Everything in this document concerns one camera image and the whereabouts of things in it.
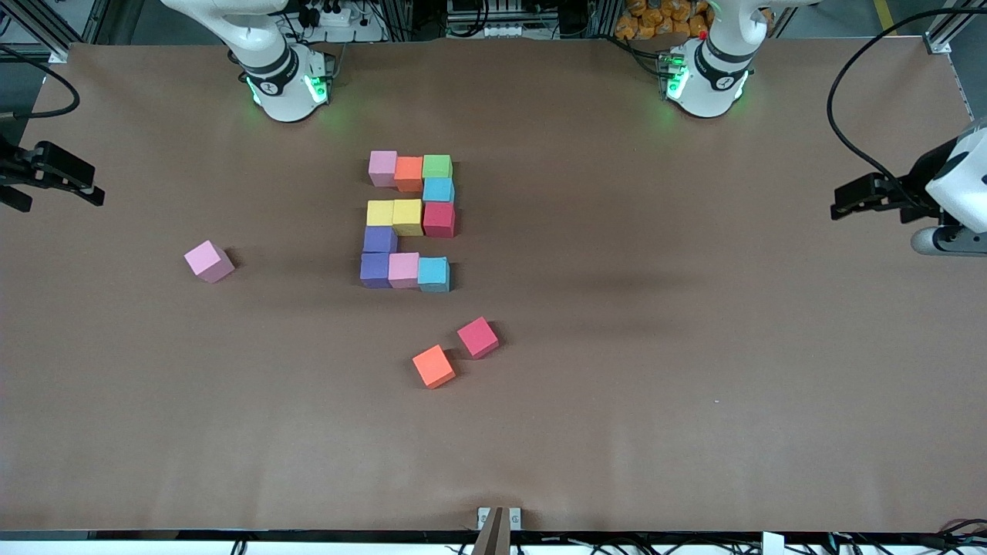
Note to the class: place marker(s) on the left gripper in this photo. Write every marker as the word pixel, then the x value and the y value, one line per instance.
pixel 914 183

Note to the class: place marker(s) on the yellow foam cube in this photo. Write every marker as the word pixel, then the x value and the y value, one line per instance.
pixel 379 213
pixel 407 217

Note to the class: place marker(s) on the pink foam cube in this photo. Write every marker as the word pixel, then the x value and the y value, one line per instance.
pixel 208 260
pixel 382 168
pixel 403 270

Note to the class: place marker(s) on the purple foam cube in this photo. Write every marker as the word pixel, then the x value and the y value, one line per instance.
pixel 379 239
pixel 375 271

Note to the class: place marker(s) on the orange foam cube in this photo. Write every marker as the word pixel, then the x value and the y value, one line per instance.
pixel 432 365
pixel 409 173

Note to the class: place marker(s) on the green foam cube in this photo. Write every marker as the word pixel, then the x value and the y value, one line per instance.
pixel 436 166

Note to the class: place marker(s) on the blue foam cube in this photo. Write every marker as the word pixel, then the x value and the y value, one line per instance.
pixel 433 274
pixel 438 190

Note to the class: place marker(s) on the crimson foam cube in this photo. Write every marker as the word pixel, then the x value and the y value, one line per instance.
pixel 439 220
pixel 478 337

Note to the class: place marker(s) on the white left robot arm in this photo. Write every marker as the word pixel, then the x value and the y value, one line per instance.
pixel 713 85

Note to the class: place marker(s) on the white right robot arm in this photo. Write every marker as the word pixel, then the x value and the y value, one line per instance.
pixel 285 92

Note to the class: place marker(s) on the orange crumpled bag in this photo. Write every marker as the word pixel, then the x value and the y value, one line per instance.
pixel 655 19

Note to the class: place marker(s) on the white power strip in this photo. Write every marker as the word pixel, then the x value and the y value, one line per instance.
pixel 339 19
pixel 493 32

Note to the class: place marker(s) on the table cover sheet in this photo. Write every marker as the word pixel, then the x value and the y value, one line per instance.
pixel 617 432

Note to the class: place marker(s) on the white label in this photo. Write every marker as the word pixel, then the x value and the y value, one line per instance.
pixel 773 543

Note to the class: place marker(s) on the aluminium frame profile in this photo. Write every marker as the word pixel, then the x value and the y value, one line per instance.
pixel 952 21
pixel 60 55

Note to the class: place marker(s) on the white metal bracket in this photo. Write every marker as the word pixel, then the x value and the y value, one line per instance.
pixel 484 515

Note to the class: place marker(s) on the aluminium frame post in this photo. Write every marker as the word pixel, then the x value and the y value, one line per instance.
pixel 493 539

